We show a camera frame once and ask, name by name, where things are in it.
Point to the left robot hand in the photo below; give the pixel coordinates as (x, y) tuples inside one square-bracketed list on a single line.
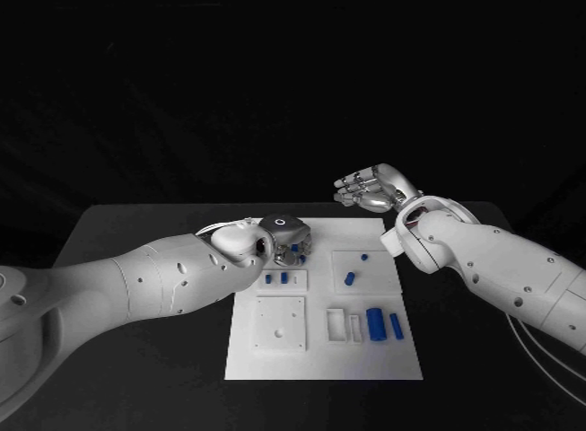
[(285, 232)]

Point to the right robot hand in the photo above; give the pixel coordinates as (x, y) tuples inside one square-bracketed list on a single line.
[(386, 188)]

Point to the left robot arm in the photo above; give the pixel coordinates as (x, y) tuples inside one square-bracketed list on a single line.
[(127, 286)]

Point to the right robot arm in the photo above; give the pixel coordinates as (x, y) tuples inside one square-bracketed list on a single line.
[(495, 266)]

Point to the white task board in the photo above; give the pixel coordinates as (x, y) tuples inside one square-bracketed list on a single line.
[(321, 357)]

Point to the large blue cylinder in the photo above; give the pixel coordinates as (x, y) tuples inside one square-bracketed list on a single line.
[(376, 324)]

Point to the thin long blue cylinder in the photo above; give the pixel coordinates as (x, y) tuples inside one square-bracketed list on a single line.
[(396, 326)]

